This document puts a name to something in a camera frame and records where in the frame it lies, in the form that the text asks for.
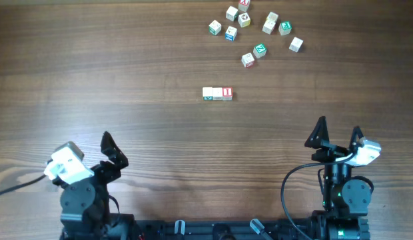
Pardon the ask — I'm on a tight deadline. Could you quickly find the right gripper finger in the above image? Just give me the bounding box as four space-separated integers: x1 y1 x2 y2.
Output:
348 126 364 152
304 116 329 149

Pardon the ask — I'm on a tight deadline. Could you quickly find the red I letter block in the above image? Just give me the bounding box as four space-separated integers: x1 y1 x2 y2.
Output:
222 87 233 101

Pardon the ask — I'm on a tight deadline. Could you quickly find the white Y letter block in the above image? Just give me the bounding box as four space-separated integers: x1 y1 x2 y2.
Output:
212 87 223 101

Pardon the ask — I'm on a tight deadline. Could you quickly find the green bottomed white block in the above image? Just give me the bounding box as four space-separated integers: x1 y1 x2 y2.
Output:
203 87 213 101

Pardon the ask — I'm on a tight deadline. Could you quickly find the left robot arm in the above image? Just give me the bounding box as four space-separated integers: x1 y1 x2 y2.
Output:
59 131 138 240

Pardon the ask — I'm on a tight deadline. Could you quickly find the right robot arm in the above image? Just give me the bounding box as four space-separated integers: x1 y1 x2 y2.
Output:
304 116 380 240

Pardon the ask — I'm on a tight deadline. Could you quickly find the plain white right block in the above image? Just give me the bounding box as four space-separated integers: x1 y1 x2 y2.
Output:
289 37 303 53

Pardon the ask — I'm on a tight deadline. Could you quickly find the plain white block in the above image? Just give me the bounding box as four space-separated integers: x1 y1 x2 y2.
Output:
289 37 303 53
226 6 238 21

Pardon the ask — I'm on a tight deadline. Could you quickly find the red bottomed picture block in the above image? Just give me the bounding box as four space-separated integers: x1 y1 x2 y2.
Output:
241 53 255 68

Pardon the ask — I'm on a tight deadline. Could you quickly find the green Z letter block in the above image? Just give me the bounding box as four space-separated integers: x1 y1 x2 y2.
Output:
253 43 267 59

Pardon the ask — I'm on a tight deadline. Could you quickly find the green J letter block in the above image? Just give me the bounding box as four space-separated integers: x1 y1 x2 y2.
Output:
278 21 292 35

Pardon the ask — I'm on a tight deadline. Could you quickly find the white block beside tan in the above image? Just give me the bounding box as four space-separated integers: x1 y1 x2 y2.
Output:
262 20 276 35

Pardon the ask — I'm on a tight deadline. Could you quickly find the tan wooden block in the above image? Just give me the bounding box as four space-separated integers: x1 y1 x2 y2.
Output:
266 11 278 23

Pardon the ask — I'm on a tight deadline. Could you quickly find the blue edged picture block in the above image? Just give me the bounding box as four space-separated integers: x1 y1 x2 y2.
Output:
224 26 237 41

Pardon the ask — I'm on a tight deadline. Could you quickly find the yellow edged picture block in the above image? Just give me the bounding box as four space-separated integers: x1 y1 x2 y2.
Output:
238 13 250 27

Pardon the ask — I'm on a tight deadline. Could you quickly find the plain white top block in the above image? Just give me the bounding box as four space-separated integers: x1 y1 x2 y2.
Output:
226 6 238 21

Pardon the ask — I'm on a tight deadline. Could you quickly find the green edged picture block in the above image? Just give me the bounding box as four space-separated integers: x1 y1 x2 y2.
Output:
208 20 222 35

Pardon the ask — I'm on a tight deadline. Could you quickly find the red X letter block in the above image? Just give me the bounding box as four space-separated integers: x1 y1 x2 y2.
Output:
238 0 250 12

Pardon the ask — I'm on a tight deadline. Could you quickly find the right black camera cable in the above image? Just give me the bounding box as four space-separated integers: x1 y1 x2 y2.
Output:
280 151 357 240

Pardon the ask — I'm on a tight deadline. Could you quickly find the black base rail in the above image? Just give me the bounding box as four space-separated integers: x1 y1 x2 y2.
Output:
59 218 371 240

